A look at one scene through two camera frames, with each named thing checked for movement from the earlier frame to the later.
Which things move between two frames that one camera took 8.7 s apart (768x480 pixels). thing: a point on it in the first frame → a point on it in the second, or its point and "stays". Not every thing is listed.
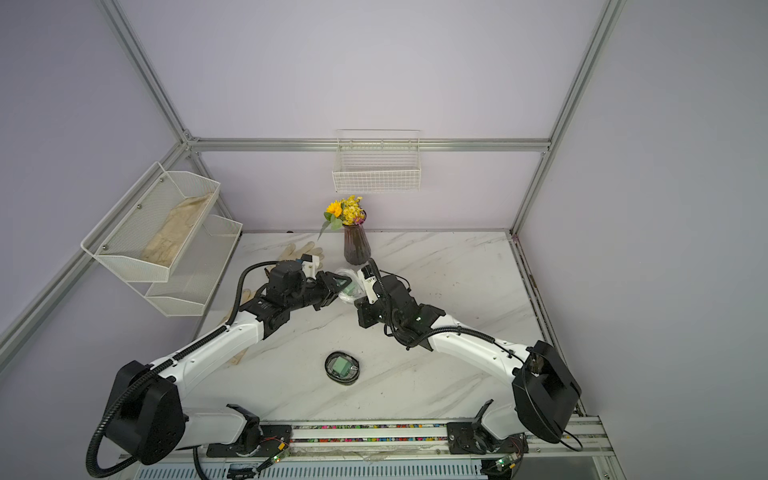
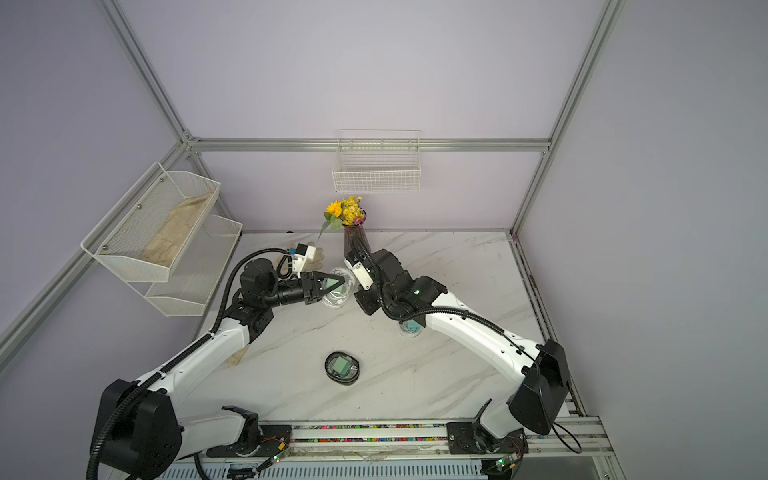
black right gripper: (370, 318) → (372, 303)
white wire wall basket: (377, 161) stays
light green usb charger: (341, 366) stays
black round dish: (342, 368) stays
